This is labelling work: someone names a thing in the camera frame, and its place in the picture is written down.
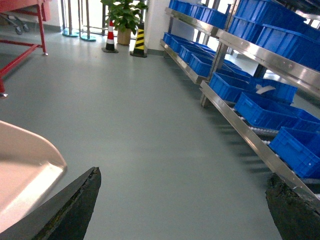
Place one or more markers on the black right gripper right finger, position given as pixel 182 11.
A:
pixel 294 214

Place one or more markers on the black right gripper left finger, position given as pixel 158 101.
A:
pixel 66 216

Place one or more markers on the beige plastic scoop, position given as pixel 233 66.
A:
pixel 30 166

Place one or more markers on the blue bin upper shelf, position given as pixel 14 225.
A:
pixel 291 45

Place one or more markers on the blue bin front lower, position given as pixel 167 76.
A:
pixel 300 150

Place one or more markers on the blue bin with white item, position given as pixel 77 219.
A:
pixel 274 90

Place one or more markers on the stainless steel flow rack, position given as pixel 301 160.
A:
pixel 266 54

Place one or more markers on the red white traffic cone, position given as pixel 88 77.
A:
pixel 110 43

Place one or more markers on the yellow black striped bollard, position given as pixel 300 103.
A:
pixel 139 47

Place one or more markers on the green potted plant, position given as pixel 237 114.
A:
pixel 126 16

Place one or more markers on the red metal table frame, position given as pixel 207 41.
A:
pixel 36 8

